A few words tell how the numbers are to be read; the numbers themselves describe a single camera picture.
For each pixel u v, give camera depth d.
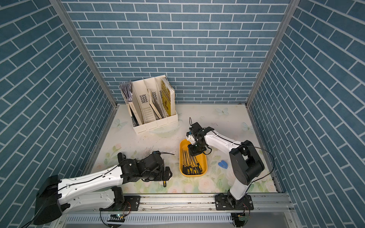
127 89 0.89
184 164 0.87
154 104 0.95
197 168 0.84
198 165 0.87
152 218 0.77
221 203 0.74
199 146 0.74
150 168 0.59
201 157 0.90
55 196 0.40
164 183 0.80
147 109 1.16
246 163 0.46
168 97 0.97
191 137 0.84
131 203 0.74
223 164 0.84
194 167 0.85
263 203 0.75
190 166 0.86
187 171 0.82
